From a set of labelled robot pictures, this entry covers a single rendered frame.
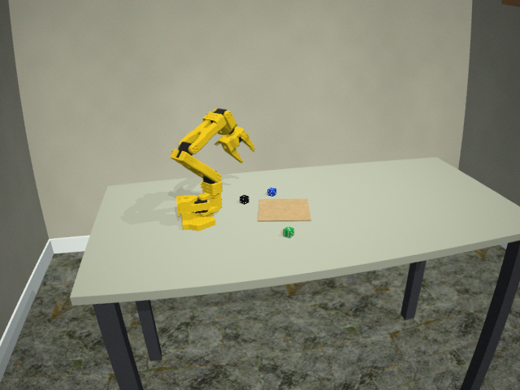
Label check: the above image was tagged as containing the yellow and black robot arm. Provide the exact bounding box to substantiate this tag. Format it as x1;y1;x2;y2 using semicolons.
171;108;237;231

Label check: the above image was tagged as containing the green die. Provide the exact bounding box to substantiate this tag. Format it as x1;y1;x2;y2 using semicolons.
284;227;294;238

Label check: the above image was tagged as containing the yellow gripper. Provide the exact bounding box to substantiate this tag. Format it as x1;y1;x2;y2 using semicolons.
214;127;254;163

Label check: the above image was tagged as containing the tan mat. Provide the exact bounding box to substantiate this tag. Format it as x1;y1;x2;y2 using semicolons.
258;198;311;222

